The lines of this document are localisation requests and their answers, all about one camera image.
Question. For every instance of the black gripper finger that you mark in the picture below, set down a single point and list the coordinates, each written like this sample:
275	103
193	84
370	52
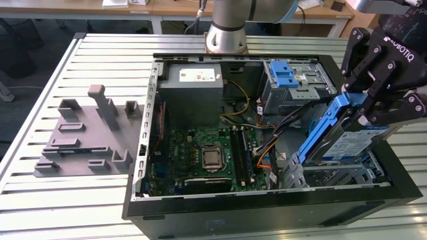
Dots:
380	75
403	111

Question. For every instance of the hard disk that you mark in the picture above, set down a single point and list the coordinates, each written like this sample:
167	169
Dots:
350	145

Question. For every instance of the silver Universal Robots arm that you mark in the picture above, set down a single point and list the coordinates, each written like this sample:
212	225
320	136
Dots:
227	37

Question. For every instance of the metal disk bay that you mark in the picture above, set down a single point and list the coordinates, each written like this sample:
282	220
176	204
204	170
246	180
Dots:
334	168

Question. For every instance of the small black square object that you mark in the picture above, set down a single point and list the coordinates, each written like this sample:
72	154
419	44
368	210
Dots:
338	6

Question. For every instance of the blue drive latch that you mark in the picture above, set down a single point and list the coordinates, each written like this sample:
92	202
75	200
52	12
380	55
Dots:
282	75

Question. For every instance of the metal optical drive cage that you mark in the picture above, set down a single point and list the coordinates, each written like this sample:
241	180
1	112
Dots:
276	100

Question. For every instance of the black RAM slot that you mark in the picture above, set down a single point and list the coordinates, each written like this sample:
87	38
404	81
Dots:
237	155

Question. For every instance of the grey power supply unit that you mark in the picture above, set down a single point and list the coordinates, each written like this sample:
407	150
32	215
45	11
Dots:
189	105

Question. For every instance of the silver CPU in socket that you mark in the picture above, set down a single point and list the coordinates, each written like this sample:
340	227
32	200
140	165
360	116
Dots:
211	158

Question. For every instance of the green motherboard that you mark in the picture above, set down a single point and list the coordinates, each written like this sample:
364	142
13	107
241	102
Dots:
187	150

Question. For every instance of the black graphics card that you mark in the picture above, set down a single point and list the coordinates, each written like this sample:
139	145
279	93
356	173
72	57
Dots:
207	186

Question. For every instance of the black open PC case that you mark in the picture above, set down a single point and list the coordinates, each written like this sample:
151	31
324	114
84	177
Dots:
233	217

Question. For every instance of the white box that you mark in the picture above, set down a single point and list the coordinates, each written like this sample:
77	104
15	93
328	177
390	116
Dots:
115	3

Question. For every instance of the grey parts rack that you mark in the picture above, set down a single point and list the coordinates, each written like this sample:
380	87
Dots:
89	135

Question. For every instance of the wooden desk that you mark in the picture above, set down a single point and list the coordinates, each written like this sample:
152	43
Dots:
83	10

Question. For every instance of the green RAM stick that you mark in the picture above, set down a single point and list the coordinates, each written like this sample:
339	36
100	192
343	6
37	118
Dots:
75	151

